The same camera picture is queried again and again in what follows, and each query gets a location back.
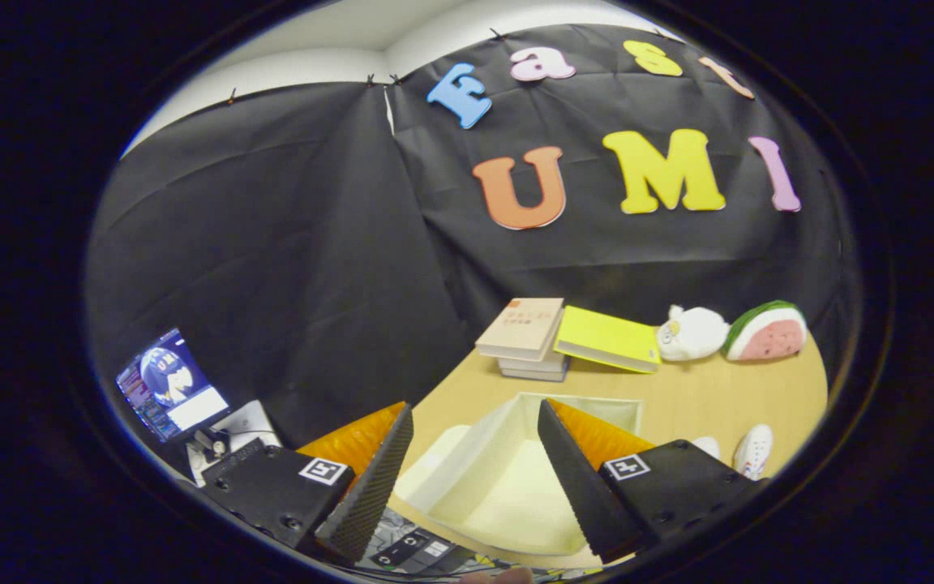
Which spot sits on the white plush toy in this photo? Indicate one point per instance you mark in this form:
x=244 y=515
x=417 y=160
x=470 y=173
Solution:
x=694 y=332

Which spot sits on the watermelon slice plush toy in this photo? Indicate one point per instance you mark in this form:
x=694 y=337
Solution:
x=767 y=337

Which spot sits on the black control box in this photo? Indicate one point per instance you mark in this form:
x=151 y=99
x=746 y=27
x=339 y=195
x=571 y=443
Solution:
x=410 y=547

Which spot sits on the computer monitor screen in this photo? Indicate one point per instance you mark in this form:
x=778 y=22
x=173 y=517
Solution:
x=171 y=389

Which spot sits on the yellow book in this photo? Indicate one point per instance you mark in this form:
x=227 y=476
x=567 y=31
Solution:
x=609 y=337

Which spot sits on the cream fabric storage box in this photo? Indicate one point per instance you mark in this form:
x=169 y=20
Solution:
x=499 y=487

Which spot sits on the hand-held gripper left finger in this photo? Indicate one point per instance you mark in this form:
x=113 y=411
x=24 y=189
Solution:
x=370 y=495

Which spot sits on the pale grey book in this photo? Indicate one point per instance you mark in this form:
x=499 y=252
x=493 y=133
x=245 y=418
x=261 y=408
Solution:
x=536 y=364
x=536 y=375

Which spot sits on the white device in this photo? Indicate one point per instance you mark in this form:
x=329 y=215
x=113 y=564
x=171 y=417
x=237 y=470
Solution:
x=248 y=422

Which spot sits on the white canvas shoe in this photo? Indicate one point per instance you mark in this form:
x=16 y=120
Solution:
x=708 y=446
x=755 y=450

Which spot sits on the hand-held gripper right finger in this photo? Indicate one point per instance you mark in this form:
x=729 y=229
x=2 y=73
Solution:
x=584 y=487

